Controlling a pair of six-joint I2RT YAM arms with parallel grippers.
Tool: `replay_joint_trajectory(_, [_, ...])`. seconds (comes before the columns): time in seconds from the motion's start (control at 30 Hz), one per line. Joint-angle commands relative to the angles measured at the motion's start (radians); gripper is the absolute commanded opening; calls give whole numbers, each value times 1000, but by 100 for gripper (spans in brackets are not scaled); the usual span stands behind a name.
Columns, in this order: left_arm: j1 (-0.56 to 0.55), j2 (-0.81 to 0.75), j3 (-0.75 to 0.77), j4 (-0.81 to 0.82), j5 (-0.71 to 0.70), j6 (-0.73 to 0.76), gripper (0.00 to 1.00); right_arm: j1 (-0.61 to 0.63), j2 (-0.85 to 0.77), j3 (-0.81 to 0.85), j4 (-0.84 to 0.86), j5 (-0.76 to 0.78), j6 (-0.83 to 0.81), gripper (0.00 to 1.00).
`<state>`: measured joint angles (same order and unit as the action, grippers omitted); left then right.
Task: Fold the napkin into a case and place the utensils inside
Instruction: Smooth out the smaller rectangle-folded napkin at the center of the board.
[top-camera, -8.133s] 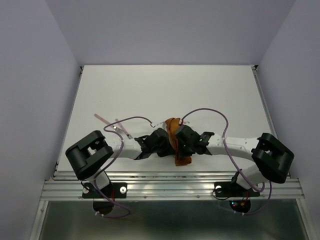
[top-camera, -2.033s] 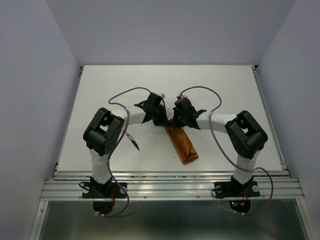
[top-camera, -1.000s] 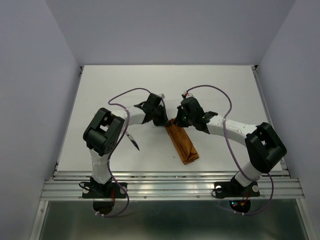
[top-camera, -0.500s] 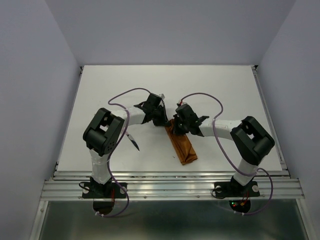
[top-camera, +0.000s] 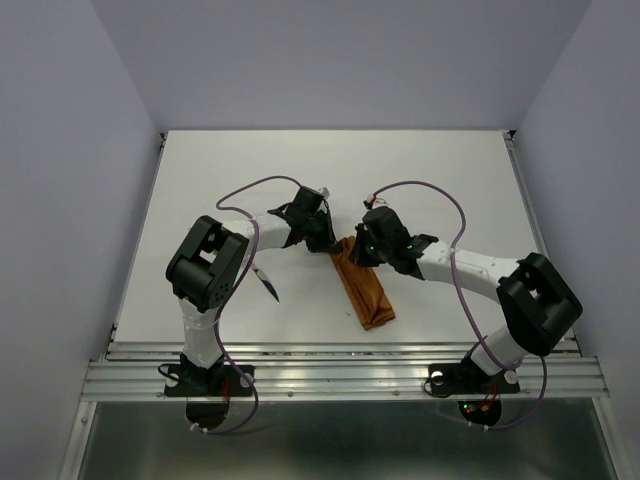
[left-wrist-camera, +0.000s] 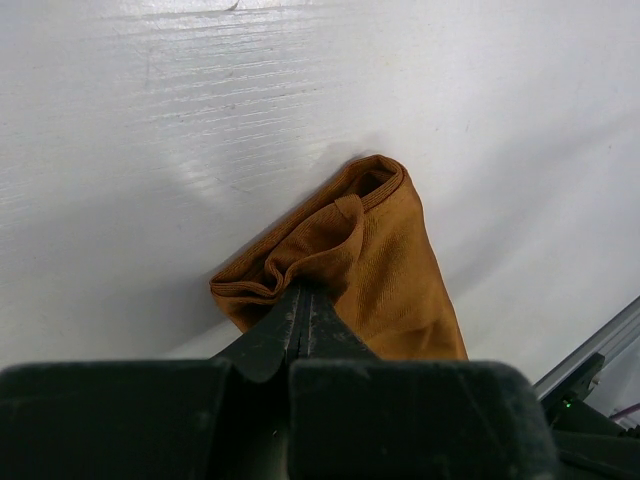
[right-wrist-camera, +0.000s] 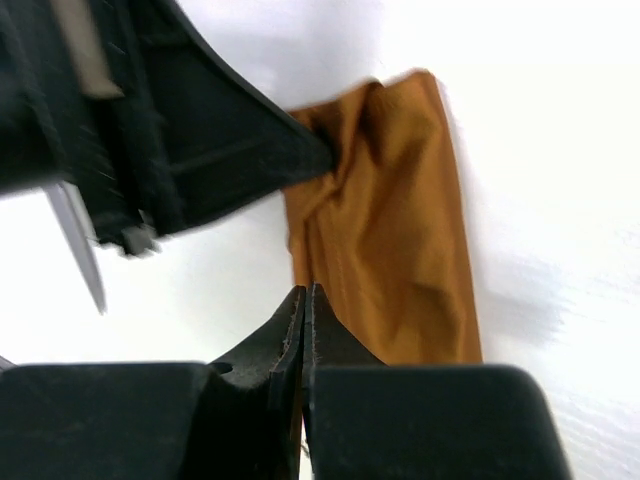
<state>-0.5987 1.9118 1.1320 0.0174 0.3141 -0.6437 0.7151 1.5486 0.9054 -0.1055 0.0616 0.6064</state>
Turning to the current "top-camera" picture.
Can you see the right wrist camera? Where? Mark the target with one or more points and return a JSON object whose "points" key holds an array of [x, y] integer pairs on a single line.
{"points": [[373, 202]]}

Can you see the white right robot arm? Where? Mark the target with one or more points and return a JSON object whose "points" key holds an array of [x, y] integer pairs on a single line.
{"points": [[537, 304]]}

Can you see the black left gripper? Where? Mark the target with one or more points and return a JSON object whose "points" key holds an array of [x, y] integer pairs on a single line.
{"points": [[328, 243]]}

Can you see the orange brown cloth napkin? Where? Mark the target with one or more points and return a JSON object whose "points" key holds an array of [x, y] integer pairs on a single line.
{"points": [[363, 288]]}

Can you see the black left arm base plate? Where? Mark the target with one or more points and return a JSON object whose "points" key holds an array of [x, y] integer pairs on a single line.
{"points": [[221, 381]]}

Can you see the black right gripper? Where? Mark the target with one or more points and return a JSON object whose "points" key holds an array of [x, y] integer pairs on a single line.
{"points": [[358, 253]]}

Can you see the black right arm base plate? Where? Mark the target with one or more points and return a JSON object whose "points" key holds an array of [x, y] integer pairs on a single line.
{"points": [[447, 379]]}

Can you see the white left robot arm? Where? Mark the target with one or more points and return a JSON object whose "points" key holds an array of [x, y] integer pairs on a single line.
{"points": [[213, 256]]}

